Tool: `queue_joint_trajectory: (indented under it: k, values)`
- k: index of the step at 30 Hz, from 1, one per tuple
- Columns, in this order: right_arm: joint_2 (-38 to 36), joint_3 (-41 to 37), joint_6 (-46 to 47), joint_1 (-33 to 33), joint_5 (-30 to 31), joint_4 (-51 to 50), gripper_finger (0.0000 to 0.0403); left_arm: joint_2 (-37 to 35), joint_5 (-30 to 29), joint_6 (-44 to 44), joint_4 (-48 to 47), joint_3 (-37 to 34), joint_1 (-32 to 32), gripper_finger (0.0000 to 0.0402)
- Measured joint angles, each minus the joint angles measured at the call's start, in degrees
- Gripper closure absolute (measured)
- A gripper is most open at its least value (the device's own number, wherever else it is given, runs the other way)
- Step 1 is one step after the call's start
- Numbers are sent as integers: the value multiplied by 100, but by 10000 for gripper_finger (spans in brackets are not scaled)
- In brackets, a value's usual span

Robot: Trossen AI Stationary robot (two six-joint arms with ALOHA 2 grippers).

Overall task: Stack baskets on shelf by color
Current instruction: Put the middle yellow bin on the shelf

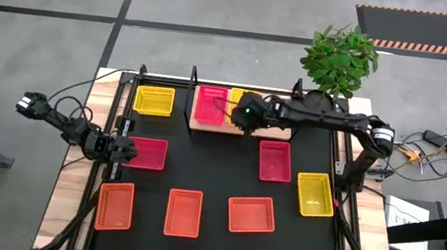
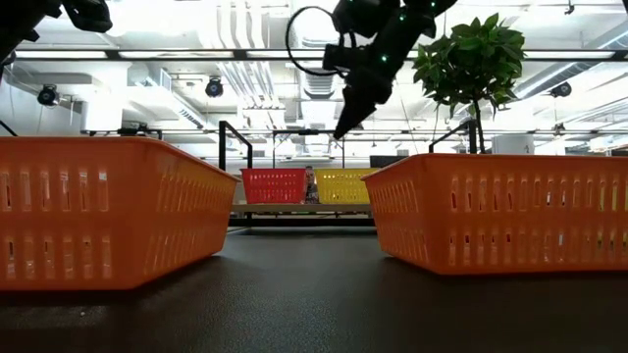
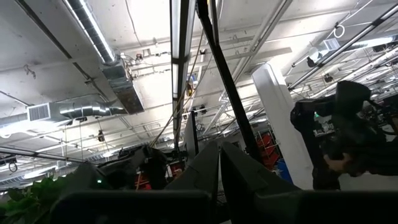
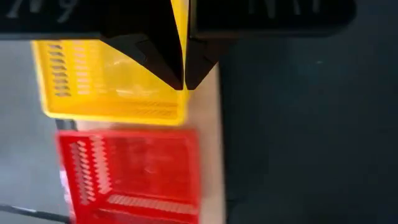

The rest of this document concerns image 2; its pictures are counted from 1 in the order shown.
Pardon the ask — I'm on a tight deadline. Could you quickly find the black ceiling spotlight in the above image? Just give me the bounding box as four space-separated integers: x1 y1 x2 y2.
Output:
204 76 225 99
549 80 573 99
36 83 61 108

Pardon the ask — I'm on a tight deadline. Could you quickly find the white cylindrical unit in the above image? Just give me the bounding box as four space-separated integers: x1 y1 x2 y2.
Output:
492 132 536 156

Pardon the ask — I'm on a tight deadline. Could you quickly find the person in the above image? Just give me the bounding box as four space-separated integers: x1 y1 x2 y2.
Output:
303 165 321 205

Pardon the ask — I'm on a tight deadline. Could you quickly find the yellow plastic basket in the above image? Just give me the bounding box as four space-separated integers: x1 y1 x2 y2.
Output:
313 168 379 205

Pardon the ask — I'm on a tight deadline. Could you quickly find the red plastic basket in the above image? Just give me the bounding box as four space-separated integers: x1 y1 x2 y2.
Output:
239 168 308 205

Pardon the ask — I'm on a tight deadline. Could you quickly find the orange plastic basket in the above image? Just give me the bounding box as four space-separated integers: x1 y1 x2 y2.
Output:
0 135 241 291
361 153 628 276

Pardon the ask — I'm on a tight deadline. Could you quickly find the green leafy plant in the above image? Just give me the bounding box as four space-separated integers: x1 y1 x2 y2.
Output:
411 12 526 156

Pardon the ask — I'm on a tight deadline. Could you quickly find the black table mat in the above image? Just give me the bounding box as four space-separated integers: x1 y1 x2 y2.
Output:
0 225 628 353

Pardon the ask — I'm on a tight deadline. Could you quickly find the wooden shelf with black frame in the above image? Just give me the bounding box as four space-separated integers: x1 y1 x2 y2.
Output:
218 120 480 229

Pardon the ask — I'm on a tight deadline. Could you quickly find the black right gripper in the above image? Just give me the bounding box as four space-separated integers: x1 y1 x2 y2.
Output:
333 19 436 141

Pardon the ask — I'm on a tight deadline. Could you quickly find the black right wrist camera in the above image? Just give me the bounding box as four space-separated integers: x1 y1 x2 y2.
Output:
322 42 362 74

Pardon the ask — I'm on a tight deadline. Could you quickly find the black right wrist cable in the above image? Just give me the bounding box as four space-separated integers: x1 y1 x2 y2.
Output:
285 5 344 78

